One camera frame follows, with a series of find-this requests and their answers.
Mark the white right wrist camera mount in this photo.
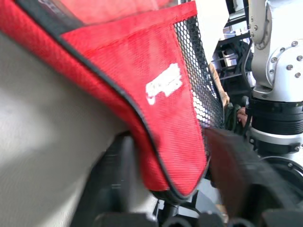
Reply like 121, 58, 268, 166
250, 127, 303, 155

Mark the person in dark green clothing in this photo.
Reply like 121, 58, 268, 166
224, 100, 250, 136

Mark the black metal frame rack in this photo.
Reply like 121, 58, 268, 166
212, 0, 253, 96

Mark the red mesh paddle case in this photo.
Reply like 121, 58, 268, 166
0, 0, 225, 203

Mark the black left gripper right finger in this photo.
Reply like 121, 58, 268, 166
205, 128, 303, 215

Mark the tan brown object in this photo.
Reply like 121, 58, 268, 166
208, 62, 231, 106

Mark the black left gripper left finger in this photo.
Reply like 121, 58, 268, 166
71, 133, 157, 227

